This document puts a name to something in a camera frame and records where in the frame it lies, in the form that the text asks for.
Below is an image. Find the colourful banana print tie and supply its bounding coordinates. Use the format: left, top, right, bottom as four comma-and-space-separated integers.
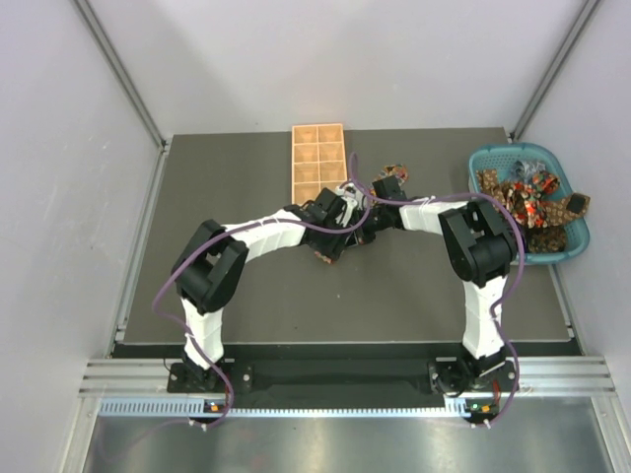
379, 164, 409, 185

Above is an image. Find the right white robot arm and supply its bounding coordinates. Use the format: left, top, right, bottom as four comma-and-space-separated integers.
362, 175, 518, 397

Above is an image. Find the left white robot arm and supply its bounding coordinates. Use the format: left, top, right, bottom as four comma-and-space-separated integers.
172, 184, 368, 391

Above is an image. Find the wooden eight-compartment box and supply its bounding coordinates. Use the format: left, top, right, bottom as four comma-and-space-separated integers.
291, 123, 348, 204

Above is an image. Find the teal plastic basket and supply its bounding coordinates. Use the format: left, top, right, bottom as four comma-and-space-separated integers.
468, 143, 590, 265

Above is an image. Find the red floral tie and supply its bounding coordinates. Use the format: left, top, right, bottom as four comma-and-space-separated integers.
505, 171, 560, 229

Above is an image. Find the blue grey tie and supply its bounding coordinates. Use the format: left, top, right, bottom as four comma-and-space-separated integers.
510, 160, 546, 181

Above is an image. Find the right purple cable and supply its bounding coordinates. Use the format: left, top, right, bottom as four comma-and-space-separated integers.
348, 151, 526, 428

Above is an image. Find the purple cable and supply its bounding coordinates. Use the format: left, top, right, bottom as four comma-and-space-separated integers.
348, 151, 526, 428
151, 194, 374, 428

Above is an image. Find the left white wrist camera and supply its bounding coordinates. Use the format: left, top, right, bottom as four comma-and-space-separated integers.
337, 193, 368, 229

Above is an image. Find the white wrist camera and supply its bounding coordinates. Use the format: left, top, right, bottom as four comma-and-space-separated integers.
337, 193, 368, 229
334, 181, 364, 199

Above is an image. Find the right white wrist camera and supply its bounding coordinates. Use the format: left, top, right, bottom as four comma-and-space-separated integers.
334, 181, 364, 199

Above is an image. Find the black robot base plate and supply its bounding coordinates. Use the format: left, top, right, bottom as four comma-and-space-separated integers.
167, 343, 517, 409

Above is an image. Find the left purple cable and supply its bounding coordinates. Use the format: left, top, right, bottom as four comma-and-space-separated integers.
151, 194, 374, 428

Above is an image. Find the grey slotted cable duct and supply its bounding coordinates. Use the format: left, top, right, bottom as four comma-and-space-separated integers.
99, 397, 491, 419

